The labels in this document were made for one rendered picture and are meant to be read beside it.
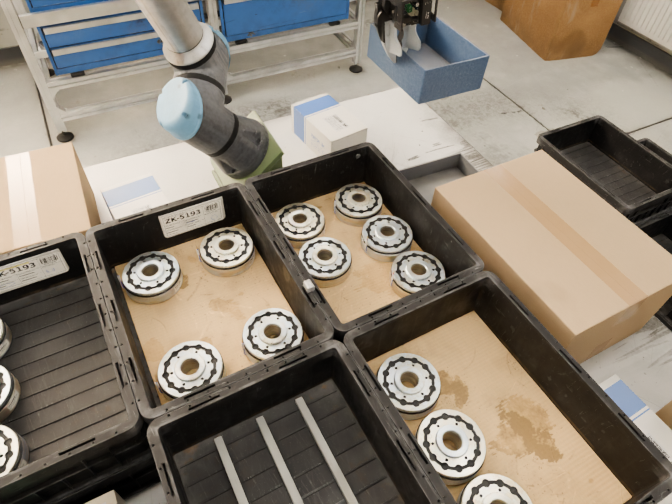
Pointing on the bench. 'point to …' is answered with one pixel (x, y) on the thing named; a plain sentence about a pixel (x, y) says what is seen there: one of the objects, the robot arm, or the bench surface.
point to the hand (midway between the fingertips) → (395, 53)
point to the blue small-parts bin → (433, 63)
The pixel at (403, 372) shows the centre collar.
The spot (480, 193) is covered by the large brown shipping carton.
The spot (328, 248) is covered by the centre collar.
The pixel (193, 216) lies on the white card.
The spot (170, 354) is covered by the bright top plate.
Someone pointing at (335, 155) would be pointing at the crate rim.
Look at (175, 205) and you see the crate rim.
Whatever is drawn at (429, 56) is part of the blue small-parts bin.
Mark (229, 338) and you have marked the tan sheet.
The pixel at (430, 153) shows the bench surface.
